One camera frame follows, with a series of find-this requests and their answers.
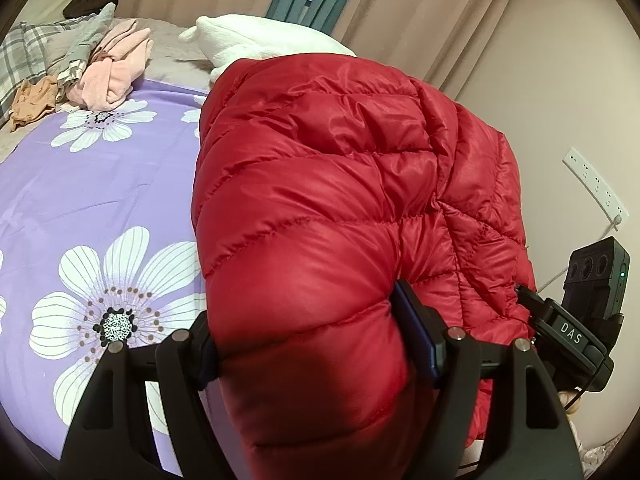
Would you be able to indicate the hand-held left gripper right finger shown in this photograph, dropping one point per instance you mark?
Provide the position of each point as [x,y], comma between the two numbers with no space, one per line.
[417,332]

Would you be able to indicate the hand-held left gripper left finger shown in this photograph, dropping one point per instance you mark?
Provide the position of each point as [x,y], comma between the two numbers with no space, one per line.
[207,347]

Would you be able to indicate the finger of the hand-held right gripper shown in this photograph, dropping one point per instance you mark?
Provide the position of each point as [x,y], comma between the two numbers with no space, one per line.
[531,300]

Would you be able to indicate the red puffer jacket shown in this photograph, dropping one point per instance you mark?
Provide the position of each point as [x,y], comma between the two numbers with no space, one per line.
[325,200]

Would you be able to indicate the person's right hand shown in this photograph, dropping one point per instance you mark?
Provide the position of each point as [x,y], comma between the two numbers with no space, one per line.
[570,401]

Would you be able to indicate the white power strip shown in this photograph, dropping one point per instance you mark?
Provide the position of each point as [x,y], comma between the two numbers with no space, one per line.
[597,185]

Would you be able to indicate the purple floral bed sheet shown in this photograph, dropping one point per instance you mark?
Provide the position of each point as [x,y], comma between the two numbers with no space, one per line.
[100,195]

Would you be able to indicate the pink garment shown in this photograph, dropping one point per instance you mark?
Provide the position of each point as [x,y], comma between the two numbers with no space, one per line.
[112,67]

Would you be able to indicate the tan small garment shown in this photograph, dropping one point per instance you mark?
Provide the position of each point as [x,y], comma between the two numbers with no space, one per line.
[35,102]

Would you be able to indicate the beige curtain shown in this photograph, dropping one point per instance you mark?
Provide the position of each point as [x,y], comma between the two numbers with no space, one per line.
[430,15]

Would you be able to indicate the cream fleece garment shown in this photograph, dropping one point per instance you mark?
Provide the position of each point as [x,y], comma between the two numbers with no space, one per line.
[260,40]

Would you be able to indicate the grey garment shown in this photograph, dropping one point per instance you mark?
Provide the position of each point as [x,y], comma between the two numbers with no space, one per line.
[85,40]

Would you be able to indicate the grey plaid cloth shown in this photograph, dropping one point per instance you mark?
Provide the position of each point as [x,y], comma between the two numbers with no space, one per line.
[22,50]

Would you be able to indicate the dark cloth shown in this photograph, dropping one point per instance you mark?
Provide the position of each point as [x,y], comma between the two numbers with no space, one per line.
[90,2]

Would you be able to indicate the white pillow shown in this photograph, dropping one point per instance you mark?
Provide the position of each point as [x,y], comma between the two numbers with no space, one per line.
[47,0]

